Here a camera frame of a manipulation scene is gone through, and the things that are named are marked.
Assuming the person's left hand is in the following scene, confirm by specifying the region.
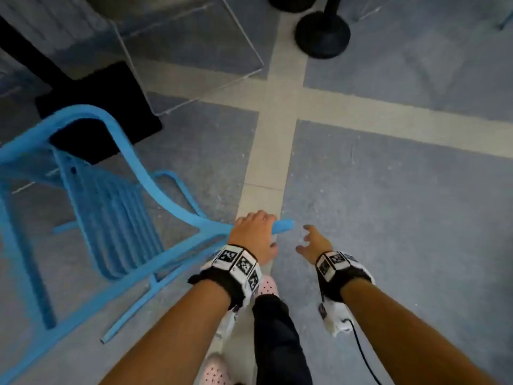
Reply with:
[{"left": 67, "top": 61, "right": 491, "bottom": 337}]
[{"left": 228, "top": 211, "right": 279, "bottom": 266}]

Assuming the person's right hand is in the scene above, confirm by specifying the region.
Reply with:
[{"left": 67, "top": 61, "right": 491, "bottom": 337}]
[{"left": 295, "top": 225, "right": 334, "bottom": 265}]

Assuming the blue metal chair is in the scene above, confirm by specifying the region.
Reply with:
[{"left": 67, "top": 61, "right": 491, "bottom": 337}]
[{"left": 0, "top": 104, "right": 295, "bottom": 385}]

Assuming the person's right forearm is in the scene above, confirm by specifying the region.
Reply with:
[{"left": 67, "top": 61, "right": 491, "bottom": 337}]
[{"left": 340, "top": 278, "right": 499, "bottom": 385}]

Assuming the person's left forearm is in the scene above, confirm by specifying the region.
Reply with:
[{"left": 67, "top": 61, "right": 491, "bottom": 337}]
[{"left": 98, "top": 278, "right": 233, "bottom": 385}]

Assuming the pink clog shoe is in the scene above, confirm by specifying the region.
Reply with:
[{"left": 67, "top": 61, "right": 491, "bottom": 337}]
[
  {"left": 256, "top": 276, "right": 280, "bottom": 296},
  {"left": 193, "top": 353, "right": 234, "bottom": 385}
]

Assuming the right wrist marker band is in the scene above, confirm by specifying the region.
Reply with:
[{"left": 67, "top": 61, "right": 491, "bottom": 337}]
[{"left": 315, "top": 251, "right": 376, "bottom": 303}]

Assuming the wrist marker band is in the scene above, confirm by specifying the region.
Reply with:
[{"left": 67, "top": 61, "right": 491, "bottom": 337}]
[
  {"left": 315, "top": 251, "right": 376, "bottom": 303},
  {"left": 188, "top": 244, "right": 263, "bottom": 310}
]

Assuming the left wrist marker band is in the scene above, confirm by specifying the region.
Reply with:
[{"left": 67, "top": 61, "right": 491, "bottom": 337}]
[{"left": 188, "top": 244, "right": 263, "bottom": 310}]

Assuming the person's black trouser leg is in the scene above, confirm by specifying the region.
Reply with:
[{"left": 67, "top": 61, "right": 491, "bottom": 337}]
[{"left": 252, "top": 294, "right": 313, "bottom": 385}]

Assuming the black round stanchion base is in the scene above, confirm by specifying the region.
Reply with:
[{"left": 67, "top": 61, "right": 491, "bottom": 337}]
[
  {"left": 267, "top": 0, "right": 318, "bottom": 13},
  {"left": 295, "top": 0, "right": 352, "bottom": 60}
]

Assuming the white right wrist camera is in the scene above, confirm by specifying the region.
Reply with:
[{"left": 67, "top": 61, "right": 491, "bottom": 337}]
[{"left": 318, "top": 301, "right": 355, "bottom": 338}]

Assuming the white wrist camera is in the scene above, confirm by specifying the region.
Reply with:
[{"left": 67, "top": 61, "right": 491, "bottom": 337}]
[
  {"left": 318, "top": 301, "right": 355, "bottom": 338},
  {"left": 216, "top": 302, "right": 243, "bottom": 339}
]

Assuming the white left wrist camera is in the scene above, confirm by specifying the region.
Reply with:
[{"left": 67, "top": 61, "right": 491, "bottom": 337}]
[{"left": 216, "top": 302, "right": 243, "bottom": 339}]

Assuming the black cable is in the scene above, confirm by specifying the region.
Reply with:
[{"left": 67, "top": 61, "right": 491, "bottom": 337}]
[{"left": 345, "top": 318, "right": 382, "bottom": 385}]

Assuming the black table pedestal base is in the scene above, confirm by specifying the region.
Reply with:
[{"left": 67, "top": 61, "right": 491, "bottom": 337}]
[{"left": 0, "top": 14, "right": 163, "bottom": 165}]

